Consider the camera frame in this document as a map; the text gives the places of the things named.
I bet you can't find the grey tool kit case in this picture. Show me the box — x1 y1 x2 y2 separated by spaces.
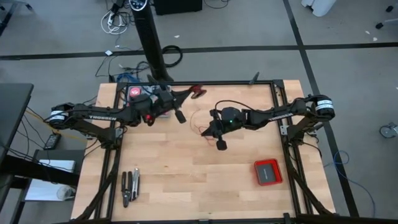
123 85 173 119

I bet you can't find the tangled blue cable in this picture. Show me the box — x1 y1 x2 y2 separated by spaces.
116 72 144 83

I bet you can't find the black floor box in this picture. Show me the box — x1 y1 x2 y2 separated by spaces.
154 0 203 16

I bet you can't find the thin red wire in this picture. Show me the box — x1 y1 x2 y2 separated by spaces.
188 85 218 147

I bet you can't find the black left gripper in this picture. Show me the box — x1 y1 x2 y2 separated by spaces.
157 88 195 124

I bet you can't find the clear plastic cup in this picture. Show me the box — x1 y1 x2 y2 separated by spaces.
56 185 76 201

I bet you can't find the long blue cable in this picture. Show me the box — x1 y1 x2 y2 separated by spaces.
323 151 377 218

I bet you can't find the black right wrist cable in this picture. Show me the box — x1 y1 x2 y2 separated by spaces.
213 99 261 113

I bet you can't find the dark grey rectangular block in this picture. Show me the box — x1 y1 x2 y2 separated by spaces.
257 163 277 184

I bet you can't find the black wire stripper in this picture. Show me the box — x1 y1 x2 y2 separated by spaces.
121 170 133 208

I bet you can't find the black power adapter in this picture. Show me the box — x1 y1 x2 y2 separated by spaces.
43 133 62 151

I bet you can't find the black coiled cable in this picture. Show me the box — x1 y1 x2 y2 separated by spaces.
161 45 183 68

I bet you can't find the black desk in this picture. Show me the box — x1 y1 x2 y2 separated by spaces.
0 82 81 224

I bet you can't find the grey caster wheel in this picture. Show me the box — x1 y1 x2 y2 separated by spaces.
379 122 398 139

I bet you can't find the black wire spool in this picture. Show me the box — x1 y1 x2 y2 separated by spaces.
190 84 208 100

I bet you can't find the black tower fan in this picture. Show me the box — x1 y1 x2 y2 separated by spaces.
128 0 175 83

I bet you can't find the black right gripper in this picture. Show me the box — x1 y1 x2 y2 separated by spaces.
201 109 228 151

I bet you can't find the red square tray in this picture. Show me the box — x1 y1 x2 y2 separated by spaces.
254 159 284 187

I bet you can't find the yellow cable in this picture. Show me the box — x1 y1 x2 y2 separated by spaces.
24 108 90 142

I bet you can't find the office chair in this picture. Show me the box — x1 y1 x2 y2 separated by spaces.
374 4 398 30

